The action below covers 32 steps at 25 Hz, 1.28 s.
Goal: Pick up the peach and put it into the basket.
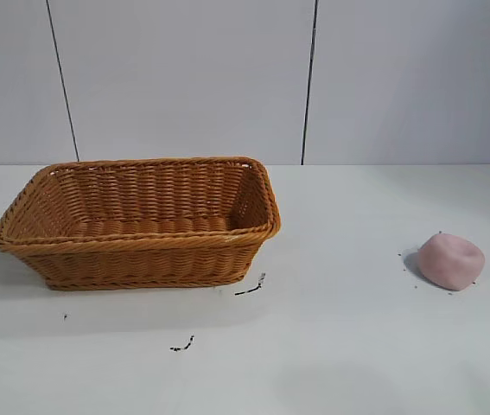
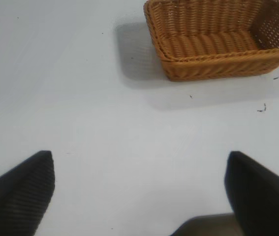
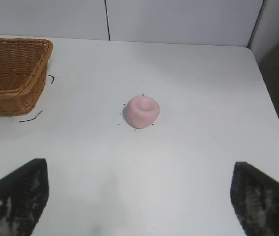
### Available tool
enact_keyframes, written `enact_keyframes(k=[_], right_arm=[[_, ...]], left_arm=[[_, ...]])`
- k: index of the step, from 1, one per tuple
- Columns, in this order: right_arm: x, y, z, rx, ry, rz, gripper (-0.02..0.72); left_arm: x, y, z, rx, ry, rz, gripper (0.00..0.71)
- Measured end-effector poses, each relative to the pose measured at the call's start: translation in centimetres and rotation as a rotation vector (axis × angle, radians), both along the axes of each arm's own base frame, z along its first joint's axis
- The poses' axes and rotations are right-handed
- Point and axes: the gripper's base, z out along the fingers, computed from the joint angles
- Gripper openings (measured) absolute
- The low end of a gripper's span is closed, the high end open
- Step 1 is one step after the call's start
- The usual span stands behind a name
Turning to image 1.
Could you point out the pink round bun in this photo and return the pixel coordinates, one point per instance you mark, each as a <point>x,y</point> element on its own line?
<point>449,261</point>

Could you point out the brown wicker basket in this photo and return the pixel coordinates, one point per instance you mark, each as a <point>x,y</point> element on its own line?
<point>141,259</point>

